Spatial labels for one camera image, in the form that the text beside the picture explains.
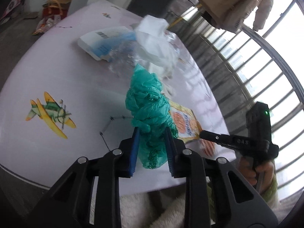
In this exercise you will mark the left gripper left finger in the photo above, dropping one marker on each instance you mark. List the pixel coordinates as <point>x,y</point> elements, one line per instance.
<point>87,194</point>

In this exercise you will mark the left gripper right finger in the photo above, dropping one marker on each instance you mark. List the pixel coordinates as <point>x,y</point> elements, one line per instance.
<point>217,195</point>

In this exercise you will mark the yellow Enaak snack packet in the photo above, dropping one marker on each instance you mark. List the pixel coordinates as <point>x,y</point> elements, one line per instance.
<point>187,125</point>

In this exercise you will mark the green plastic bag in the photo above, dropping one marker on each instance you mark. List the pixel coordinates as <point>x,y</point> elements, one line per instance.
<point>151,114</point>

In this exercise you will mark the white tissue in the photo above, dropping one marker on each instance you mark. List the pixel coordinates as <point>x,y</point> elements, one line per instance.
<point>158,53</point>

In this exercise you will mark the clear plastic bottle blue cap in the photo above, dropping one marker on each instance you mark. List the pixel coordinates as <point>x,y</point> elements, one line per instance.
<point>124,58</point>

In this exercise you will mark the white blue medicine box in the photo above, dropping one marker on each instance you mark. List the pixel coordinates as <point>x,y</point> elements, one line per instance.
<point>99,43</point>

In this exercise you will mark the right hand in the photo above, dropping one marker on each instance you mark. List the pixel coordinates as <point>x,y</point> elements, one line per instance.
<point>251,175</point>

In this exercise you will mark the metal balcony railing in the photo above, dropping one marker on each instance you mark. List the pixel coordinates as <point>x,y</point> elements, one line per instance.
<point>266,66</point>

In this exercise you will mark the hanging white garment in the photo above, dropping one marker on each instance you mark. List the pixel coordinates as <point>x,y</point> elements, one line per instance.
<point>262,13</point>

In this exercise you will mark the yellow broom stick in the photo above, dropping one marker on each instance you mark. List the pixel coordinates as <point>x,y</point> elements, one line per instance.
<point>185,15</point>

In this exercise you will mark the pile of colourful bags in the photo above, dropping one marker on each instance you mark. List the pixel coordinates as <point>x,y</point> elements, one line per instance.
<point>53,12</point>

